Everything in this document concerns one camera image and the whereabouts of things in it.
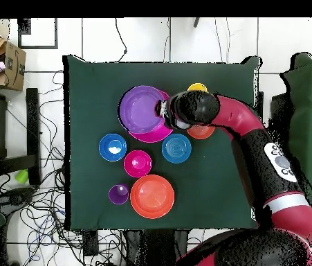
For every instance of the black rod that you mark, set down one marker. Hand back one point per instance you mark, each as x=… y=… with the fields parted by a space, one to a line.
x=196 y=22

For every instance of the small red bowl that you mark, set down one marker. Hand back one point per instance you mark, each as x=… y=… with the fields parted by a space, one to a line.
x=137 y=164

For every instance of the yellow cup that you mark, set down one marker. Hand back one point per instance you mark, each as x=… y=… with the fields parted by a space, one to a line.
x=197 y=87

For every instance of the small green floor cup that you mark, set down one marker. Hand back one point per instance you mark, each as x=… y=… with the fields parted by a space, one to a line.
x=22 y=176

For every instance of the dark blue bowl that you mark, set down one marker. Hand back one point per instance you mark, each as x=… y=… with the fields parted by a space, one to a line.
x=108 y=144

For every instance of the black floor box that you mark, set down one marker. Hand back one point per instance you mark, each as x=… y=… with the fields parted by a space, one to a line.
x=90 y=243

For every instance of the small orange-red bowl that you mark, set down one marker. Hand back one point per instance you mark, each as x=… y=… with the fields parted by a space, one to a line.
x=201 y=133

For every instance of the cardboard box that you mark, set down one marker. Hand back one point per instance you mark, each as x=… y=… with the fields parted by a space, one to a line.
x=14 y=72

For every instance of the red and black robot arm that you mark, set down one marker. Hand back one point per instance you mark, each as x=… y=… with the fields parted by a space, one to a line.
x=269 y=171

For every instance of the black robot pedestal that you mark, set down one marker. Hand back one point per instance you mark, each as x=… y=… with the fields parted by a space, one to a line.
x=155 y=246

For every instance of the black stand with knob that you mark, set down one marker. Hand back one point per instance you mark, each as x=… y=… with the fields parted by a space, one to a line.
x=11 y=201

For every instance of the large orange bowl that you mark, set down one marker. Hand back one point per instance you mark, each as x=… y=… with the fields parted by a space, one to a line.
x=151 y=196

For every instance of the large pink bowl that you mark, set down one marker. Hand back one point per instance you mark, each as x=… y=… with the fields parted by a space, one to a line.
x=155 y=136

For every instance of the black square floor frame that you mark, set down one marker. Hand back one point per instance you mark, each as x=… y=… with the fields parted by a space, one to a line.
x=38 y=48

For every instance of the large purple bowl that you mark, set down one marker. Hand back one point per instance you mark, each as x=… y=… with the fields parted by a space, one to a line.
x=139 y=109

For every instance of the light blue bowl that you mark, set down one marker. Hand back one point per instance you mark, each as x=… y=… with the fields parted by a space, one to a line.
x=176 y=148

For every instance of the purple cup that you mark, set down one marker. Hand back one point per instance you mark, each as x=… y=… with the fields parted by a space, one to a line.
x=118 y=194

